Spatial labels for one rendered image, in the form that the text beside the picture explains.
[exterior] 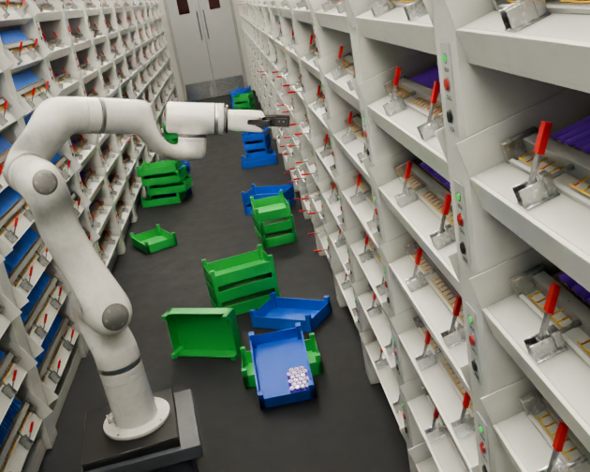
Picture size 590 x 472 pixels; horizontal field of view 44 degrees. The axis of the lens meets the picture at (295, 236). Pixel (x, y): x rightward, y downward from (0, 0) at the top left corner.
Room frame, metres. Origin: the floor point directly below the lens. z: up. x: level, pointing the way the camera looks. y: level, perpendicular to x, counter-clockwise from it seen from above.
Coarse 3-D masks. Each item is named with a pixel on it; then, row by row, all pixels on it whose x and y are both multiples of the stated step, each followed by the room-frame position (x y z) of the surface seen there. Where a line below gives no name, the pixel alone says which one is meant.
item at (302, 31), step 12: (300, 24) 3.02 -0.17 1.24; (300, 36) 3.02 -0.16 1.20; (300, 60) 3.04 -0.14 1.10; (312, 84) 3.02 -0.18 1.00; (312, 120) 3.02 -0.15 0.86; (312, 132) 3.02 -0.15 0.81; (324, 168) 3.02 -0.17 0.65; (324, 204) 3.02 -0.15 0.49; (336, 252) 3.02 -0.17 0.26; (336, 288) 3.05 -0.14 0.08
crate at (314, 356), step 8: (312, 336) 2.64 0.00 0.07; (312, 344) 2.64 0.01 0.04; (248, 352) 2.64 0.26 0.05; (312, 352) 2.64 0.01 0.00; (248, 360) 2.64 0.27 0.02; (312, 360) 2.57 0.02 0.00; (320, 360) 2.46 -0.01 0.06; (248, 368) 2.60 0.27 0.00; (312, 368) 2.46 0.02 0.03; (320, 368) 2.46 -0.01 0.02; (248, 376) 2.45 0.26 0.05; (248, 384) 2.45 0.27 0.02
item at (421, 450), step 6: (420, 444) 1.62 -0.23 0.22; (426, 444) 1.62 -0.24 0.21; (408, 450) 1.62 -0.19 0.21; (414, 450) 1.62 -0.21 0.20; (420, 450) 1.62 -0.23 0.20; (426, 450) 1.62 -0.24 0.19; (414, 456) 1.62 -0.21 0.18; (420, 456) 1.62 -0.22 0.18; (426, 456) 1.62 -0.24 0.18; (432, 456) 1.62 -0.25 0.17; (414, 462) 1.62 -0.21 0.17; (420, 462) 1.62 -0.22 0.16; (426, 462) 1.61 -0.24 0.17; (432, 462) 1.60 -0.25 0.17; (420, 468) 1.60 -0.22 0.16; (426, 468) 1.59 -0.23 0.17; (432, 468) 1.58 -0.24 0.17
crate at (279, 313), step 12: (276, 300) 3.14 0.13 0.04; (288, 300) 3.10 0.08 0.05; (300, 300) 3.07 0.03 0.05; (312, 300) 3.04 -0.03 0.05; (324, 300) 2.98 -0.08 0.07; (252, 312) 2.97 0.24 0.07; (264, 312) 3.07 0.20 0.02; (276, 312) 3.08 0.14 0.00; (288, 312) 3.06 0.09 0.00; (300, 312) 3.04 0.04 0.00; (312, 312) 3.02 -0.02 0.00; (324, 312) 2.94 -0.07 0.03; (252, 324) 2.98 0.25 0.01; (264, 324) 2.95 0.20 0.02; (276, 324) 2.91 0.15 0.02; (288, 324) 2.88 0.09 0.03; (312, 324) 2.84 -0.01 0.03
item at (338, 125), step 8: (344, 112) 2.32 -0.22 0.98; (360, 112) 2.33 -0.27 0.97; (328, 120) 2.32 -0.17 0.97; (336, 120) 2.32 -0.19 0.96; (344, 120) 2.31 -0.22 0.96; (352, 120) 2.31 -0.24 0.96; (336, 128) 2.32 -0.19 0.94; (344, 128) 2.32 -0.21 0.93; (352, 128) 2.28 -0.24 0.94; (336, 136) 2.28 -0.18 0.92; (360, 136) 2.14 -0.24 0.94; (344, 144) 2.14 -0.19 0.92; (352, 144) 2.09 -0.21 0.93; (360, 144) 2.05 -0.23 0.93; (344, 152) 2.18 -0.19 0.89; (352, 152) 2.01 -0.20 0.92; (360, 152) 1.98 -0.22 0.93; (352, 160) 2.01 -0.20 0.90; (360, 168) 1.87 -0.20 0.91; (368, 168) 1.72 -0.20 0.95; (368, 176) 1.74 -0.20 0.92
